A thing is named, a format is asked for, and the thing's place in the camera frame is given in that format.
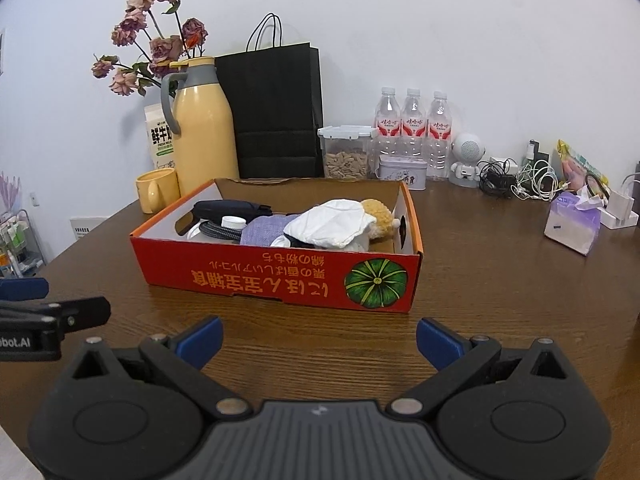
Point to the navy blue pouch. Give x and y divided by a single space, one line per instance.
230 209

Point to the white milk carton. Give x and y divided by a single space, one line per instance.
160 140

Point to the clear container of seeds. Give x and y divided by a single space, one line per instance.
345 160

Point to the white yellow plush sheep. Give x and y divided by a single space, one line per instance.
382 215

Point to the yellow mug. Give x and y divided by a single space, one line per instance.
155 190

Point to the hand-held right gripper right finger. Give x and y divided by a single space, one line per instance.
437 342

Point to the red cardboard box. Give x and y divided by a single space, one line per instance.
280 280

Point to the dried pink flowers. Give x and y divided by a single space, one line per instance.
162 47

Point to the white cloth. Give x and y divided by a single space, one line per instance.
330 222

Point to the clear water bottle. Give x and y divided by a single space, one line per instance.
389 125
439 132
413 127

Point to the white printed carton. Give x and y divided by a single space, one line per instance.
87 227

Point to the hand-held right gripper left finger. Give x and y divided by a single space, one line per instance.
202 342

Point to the purple tissue pack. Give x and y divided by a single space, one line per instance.
570 225

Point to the yellow thermos jug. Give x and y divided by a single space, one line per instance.
205 130

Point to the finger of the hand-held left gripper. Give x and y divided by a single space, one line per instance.
75 312
22 288

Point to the pale purple tin box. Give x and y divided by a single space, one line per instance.
402 175

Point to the white charger dock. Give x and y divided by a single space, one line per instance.
620 212

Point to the purple wall decal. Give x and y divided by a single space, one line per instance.
9 190

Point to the colourful snack packets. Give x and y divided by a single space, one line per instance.
582 167

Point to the purple knit cloth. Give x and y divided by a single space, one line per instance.
265 232

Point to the white robot speaker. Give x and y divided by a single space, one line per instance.
467 155

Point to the black paper bag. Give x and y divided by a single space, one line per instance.
275 110

